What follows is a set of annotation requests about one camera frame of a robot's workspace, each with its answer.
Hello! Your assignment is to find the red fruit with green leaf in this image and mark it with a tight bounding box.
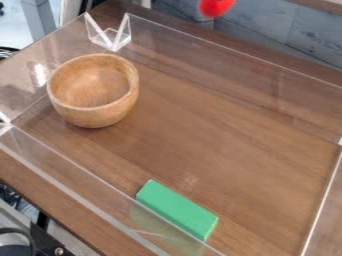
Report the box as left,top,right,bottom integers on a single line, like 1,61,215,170
199,0,236,18

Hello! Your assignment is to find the wooden bowl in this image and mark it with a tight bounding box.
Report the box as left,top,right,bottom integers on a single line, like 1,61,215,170
47,54,139,128

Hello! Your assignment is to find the green rectangular block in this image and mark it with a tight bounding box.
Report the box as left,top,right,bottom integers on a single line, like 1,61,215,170
136,180,219,241

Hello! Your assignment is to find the black clamp under table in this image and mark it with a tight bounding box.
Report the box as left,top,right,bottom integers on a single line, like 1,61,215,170
31,213,76,256

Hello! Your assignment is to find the clear acrylic corner bracket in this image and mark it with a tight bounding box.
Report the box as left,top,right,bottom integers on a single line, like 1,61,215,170
84,12,131,52

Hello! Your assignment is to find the black cable lower left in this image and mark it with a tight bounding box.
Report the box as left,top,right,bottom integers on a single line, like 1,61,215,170
0,227,37,256

